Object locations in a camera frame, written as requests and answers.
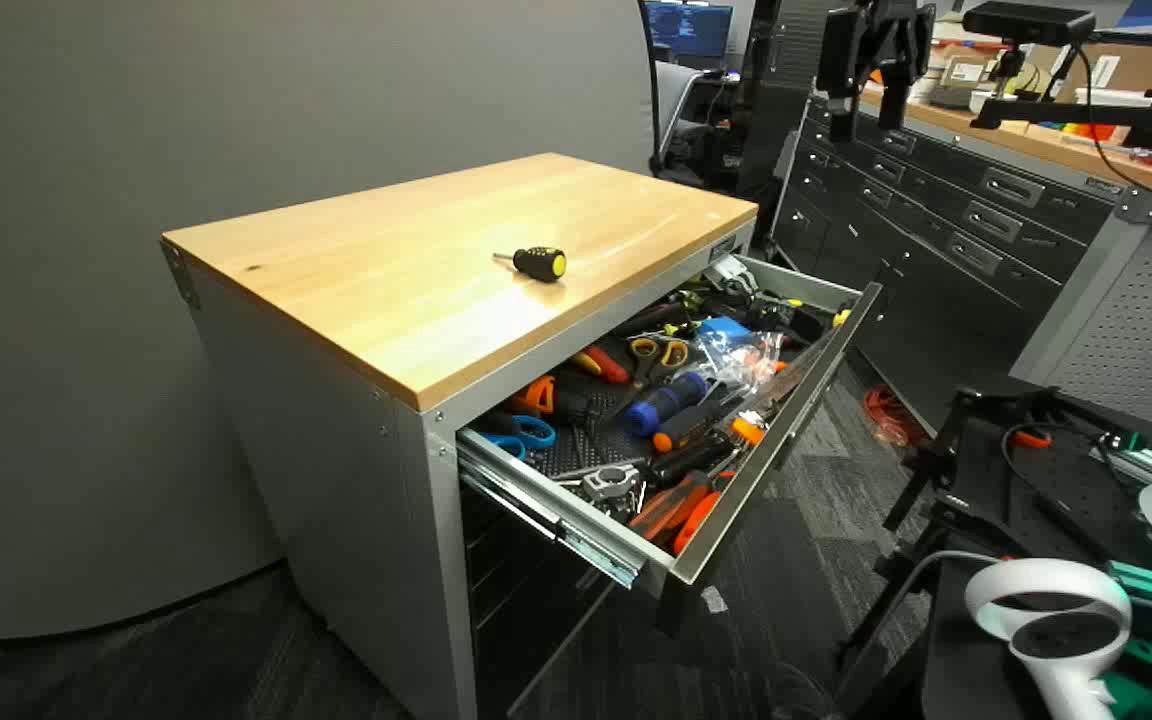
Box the orange handled pliers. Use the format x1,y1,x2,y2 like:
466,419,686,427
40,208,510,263
632,484,721,555

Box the black tripod stand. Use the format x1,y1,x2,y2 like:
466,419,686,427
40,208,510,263
834,389,1057,664

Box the orange handled tool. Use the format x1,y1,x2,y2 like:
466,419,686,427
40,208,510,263
510,376,555,415

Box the dark multi-drawer workbench cabinet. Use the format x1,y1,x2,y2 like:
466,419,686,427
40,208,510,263
772,101,1146,427

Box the orange black handled screwdriver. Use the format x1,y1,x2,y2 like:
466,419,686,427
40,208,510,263
650,412,766,456

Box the grey cabinet with wooden top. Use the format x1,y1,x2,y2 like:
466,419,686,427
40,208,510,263
162,152,757,720

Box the blue handled screwdriver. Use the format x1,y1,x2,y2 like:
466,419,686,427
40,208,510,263
622,367,706,438

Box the grey pegboard panel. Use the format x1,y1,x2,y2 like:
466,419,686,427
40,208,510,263
1010,211,1152,419

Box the clear bag of screws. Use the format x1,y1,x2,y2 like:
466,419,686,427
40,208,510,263
696,315,785,395

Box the white VR controller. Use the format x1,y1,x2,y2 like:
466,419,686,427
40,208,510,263
963,555,1130,720

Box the grey tool drawer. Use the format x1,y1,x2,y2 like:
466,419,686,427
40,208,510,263
457,254,878,590

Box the black camera on stand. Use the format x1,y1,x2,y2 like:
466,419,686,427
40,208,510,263
959,0,1152,132

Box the stubby black yellow screwdriver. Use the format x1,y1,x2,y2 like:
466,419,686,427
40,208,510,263
498,244,567,284

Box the blue handled scissors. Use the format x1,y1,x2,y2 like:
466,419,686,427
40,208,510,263
484,412,558,461

